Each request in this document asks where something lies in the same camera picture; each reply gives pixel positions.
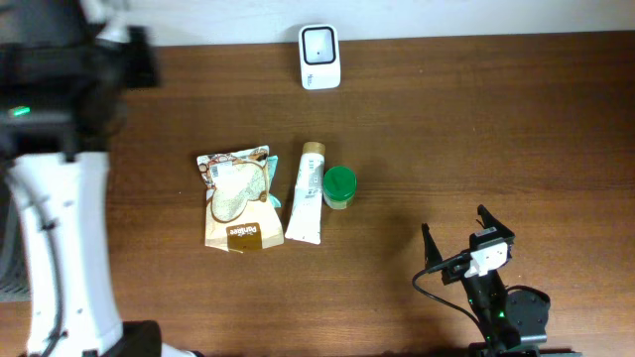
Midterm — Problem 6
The white barcode scanner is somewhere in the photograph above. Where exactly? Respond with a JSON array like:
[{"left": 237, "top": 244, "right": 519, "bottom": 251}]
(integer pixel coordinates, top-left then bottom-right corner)
[{"left": 298, "top": 24, "right": 341, "bottom": 90}]

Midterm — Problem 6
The beige snack bag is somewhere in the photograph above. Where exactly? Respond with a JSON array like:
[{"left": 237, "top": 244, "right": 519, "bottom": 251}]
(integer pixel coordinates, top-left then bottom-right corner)
[{"left": 196, "top": 145, "right": 284, "bottom": 253}]

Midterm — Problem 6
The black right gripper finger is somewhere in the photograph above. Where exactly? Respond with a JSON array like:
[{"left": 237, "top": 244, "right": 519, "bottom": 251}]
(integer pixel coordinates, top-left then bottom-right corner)
[
  {"left": 477, "top": 204, "right": 515, "bottom": 241},
  {"left": 422, "top": 223, "right": 444, "bottom": 271}
]

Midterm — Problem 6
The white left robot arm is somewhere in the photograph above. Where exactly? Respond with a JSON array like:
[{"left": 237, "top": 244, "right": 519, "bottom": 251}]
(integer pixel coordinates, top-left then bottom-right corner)
[{"left": 1, "top": 26, "right": 178, "bottom": 356}]

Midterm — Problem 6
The black camera cable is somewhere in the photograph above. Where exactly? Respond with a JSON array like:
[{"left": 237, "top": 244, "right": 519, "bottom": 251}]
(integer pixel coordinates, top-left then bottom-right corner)
[{"left": 411, "top": 252, "right": 485, "bottom": 333}]

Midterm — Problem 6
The white cosmetic tube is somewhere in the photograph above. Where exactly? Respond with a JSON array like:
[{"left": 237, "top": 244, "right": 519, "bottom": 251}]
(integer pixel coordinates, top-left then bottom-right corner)
[{"left": 285, "top": 142, "right": 325, "bottom": 245}]

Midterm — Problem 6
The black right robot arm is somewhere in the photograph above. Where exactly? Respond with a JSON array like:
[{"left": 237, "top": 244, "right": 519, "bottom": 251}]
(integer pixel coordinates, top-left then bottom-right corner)
[{"left": 412, "top": 205, "right": 579, "bottom": 357}]

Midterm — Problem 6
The green lid jar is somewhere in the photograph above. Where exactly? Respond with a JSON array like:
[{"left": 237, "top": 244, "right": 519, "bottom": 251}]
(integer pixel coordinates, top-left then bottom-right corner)
[{"left": 322, "top": 166, "right": 357, "bottom": 210}]

